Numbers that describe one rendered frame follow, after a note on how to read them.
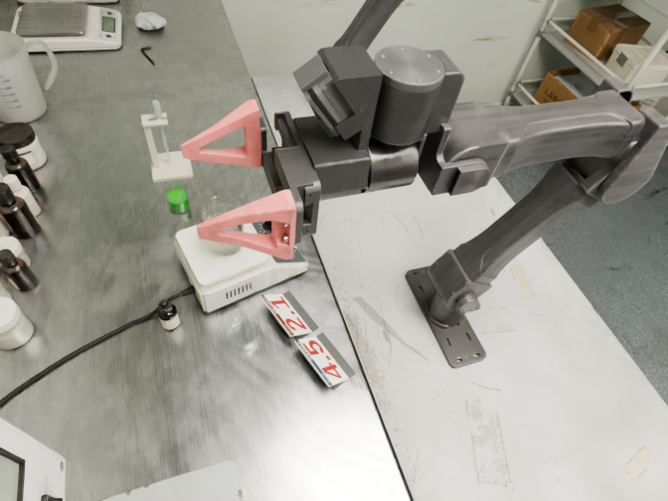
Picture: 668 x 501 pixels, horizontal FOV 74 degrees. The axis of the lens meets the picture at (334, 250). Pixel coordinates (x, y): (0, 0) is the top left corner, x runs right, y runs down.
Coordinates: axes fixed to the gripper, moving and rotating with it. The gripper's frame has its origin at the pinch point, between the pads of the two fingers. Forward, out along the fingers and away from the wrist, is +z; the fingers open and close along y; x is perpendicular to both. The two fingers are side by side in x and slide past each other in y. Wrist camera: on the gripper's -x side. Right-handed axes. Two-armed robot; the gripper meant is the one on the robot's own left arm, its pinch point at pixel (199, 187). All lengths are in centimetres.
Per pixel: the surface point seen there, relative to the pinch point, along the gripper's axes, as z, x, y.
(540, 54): -202, 93, -160
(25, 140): 29, 33, -53
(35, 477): 9.8, -4.4, 21.2
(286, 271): -12.1, 36.7, -13.6
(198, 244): 1.6, 31.4, -19.1
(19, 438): 9.8, -6.3, 19.9
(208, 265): 0.7, 31.4, -14.4
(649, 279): -197, 133, -28
